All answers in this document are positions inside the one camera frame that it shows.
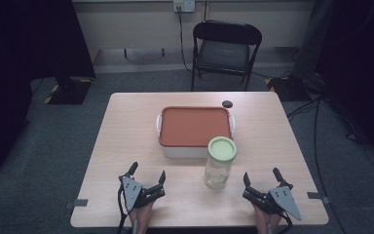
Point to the black striped stand base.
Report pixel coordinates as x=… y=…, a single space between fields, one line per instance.
x=289 y=87
x=69 y=92

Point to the white wall socket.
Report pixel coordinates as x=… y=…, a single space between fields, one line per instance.
x=184 y=5

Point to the black round table grommet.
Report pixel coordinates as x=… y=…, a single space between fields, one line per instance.
x=227 y=104

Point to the person's left hand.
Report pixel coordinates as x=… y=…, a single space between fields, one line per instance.
x=144 y=216

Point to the glass jar with green lid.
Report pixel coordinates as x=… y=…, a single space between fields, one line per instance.
x=220 y=162

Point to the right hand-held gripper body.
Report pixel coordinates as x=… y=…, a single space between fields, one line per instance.
x=284 y=198

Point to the person's right hand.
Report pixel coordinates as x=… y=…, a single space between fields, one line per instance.
x=263 y=221

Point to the dark curtain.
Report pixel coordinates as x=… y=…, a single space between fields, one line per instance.
x=360 y=65
x=19 y=65

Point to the black folding chair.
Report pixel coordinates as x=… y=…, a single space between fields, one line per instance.
x=224 y=55

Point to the grey tape strip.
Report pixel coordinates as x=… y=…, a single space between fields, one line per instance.
x=316 y=196
x=78 y=203

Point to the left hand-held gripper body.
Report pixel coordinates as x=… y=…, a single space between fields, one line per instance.
x=131 y=191

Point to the white box with orange lid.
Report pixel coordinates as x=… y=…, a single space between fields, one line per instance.
x=191 y=126

